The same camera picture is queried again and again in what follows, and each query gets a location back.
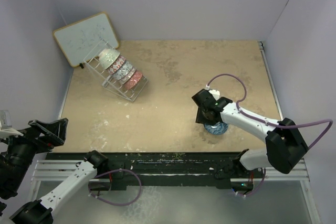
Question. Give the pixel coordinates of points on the blue white floral bowl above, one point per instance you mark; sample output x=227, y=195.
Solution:
x=217, y=129

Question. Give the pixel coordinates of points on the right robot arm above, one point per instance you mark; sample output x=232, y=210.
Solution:
x=285, y=146

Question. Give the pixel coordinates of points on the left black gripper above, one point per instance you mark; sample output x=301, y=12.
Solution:
x=55, y=132

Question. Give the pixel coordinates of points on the whiteboard with wooden frame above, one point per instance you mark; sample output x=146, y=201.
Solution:
x=81, y=41

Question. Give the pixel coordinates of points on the green white patterned bowl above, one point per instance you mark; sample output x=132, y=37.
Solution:
x=107, y=57

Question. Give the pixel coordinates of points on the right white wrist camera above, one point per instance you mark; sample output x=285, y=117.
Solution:
x=215, y=93

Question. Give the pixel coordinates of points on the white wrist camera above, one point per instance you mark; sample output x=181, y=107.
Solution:
x=215, y=93
x=5, y=120

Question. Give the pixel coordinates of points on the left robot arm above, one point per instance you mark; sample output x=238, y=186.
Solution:
x=44, y=209

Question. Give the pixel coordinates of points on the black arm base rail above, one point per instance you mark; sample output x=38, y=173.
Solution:
x=176, y=169

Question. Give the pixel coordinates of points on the white wire dish rack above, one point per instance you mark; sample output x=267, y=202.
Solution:
x=108, y=82

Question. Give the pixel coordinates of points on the pink red patterned bowl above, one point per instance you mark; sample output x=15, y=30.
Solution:
x=136, y=77

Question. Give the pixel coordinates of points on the grey black patterned bowl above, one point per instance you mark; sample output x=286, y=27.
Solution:
x=123, y=71

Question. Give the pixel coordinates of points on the red white patterned bowl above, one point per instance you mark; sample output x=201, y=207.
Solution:
x=116, y=65

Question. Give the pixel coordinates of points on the brown white patterned bowl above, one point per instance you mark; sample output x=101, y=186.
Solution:
x=127, y=76

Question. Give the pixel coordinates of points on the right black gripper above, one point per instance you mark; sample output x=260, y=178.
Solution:
x=200, y=119

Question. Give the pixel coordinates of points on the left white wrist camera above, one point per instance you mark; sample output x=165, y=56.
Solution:
x=5, y=120

